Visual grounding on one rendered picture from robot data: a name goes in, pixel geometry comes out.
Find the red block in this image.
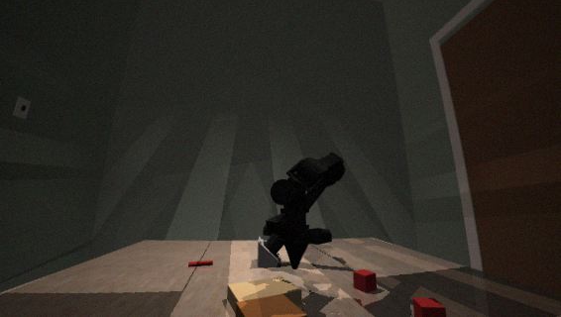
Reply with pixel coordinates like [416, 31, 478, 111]
[412, 297, 447, 317]
[353, 269, 377, 293]

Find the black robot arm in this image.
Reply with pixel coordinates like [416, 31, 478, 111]
[263, 153, 346, 257]

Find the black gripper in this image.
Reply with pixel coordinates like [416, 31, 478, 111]
[278, 205, 332, 269]

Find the orange square block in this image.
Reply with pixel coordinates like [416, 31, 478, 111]
[236, 294, 307, 317]

